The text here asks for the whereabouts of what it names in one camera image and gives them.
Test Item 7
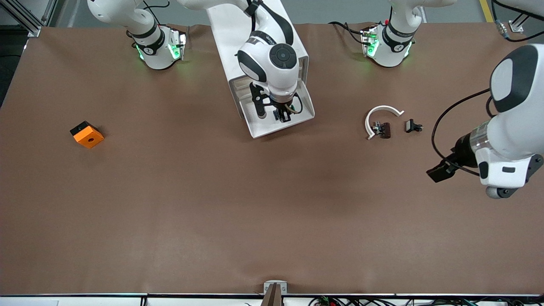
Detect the dark brown small component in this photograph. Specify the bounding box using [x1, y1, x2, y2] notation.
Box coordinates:
[371, 121, 391, 139]

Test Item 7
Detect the white curved plastic piece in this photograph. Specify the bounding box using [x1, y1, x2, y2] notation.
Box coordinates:
[364, 105, 405, 140]

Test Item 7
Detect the brown table cover sheet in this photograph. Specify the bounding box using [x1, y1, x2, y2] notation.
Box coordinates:
[0, 22, 544, 296]

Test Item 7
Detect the orange box with black side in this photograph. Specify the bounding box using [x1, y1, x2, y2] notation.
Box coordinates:
[70, 121, 105, 149]

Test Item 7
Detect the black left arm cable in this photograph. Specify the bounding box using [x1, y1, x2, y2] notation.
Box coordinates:
[431, 0, 544, 177]

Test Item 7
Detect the black base cable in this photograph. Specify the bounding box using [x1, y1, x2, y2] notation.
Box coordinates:
[328, 21, 366, 45]

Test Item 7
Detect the aluminium frame profile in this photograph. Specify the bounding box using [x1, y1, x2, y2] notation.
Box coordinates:
[0, 0, 58, 38]
[508, 12, 537, 34]

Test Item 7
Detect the cable bundle below table edge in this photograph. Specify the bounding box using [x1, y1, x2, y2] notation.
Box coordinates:
[308, 296, 544, 306]

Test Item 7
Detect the grey metal bracket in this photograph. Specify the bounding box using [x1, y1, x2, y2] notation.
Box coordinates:
[263, 280, 288, 295]

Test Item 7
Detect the brown camera mount bar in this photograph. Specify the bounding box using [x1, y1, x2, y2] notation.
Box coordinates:
[261, 283, 283, 306]

